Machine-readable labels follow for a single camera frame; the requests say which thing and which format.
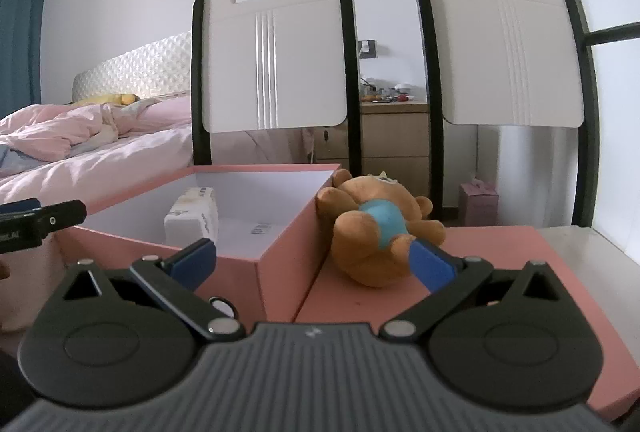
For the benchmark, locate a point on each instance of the pink bed mattress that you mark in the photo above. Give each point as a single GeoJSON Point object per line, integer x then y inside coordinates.
{"type": "Point", "coordinates": [100, 172]}

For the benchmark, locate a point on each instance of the white chair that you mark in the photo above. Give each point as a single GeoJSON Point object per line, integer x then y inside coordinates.
{"type": "Point", "coordinates": [272, 62]}
{"type": "Point", "coordinates": [510, 62]}

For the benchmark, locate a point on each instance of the right white chair back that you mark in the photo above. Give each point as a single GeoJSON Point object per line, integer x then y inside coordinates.
{"type": "Point", "coordinates": [510, 62]}

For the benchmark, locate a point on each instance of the white quilted headboard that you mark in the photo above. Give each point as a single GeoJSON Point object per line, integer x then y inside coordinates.
{"type": "Point", "coordinates": [145, 67]}

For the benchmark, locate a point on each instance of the black bar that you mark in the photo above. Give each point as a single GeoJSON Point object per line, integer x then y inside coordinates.
{"type": "Point", "coordinates": [615, 33]}

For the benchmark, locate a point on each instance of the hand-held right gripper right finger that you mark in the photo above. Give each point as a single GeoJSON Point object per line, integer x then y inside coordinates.
{"type": "Point", "coordinates": [429, 268]}

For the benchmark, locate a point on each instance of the pink cardboard box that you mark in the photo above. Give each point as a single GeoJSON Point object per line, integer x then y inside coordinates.
{"type": "Point", "coordinates": [282, 282]}

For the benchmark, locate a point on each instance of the brown teddy bear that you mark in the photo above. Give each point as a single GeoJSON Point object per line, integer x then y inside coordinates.
{"type": "Point", "coordinates": [370, 237]}

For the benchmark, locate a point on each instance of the blue curtain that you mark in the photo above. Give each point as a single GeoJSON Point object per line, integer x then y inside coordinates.
{"type": "Point", "coordinates": [20, 47]}

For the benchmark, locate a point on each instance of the yellow plush toy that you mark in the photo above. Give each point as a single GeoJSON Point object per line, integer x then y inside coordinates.
{"type": "Point", "coordinates": [112, 99]}

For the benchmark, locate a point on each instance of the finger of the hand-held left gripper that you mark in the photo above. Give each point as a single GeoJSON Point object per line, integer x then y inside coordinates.
{"type": "Point", "coordinates": [65, 213]}

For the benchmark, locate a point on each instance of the wall power outlet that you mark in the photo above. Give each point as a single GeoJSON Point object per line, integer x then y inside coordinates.
{"type": "Point", "coordinates": [368, 48]}

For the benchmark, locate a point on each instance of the wooden nightstand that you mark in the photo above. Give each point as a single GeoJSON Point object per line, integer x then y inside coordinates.
{"type": "Point", "coordinates": [395, 147]}

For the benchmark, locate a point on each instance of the pink box lid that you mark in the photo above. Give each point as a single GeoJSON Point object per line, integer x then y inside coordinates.
{"type": "Point", "coordinates": [350, 299]}

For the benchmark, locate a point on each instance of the white tissue pack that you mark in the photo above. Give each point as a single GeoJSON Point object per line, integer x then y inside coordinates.
{"type": "Point", "coordinates": [192, 218]}

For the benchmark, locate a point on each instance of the small pink tissue box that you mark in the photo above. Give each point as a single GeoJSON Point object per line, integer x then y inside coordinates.
{"type": "Point", "coordinates": [479, 207]}

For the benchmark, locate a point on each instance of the left white chair back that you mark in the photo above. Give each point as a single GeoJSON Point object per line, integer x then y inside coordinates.
{"type": "Point", "coordinates": [272, 62]}

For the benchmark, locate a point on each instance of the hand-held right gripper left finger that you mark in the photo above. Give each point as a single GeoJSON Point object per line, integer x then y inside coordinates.
{"type": "Point", "coordinates": [196, 264]}

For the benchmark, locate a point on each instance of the pink duvet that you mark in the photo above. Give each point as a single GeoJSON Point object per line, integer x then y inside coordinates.
{"type": "Point", "coordinates": [60, 127]}

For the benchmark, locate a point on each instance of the group of small assorted items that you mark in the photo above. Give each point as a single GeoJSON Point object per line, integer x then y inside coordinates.
{"type": "Point", "coordinates": [387, 94]}

